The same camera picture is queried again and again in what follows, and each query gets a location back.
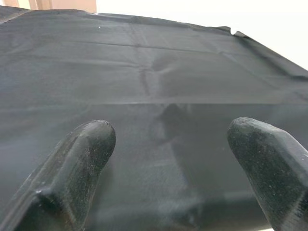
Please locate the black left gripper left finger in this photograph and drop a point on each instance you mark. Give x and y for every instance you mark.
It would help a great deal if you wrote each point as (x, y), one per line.
(72, 173)

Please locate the black table cloth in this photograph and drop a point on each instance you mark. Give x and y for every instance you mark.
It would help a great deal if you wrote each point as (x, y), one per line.
(144, 72)

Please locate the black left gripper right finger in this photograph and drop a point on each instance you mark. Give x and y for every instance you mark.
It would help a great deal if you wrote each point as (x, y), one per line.
(276, 173)

